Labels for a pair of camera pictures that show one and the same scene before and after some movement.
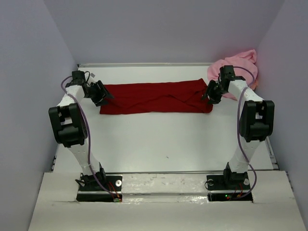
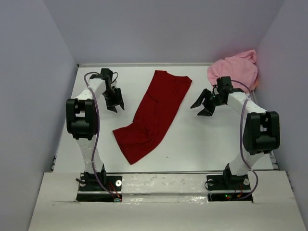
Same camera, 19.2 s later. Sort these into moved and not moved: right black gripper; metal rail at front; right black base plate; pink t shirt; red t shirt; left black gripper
Moved: red t shirt; right black gripper; left black gripper
Not moved: metal rail at front; right black base plate; pink t shirt
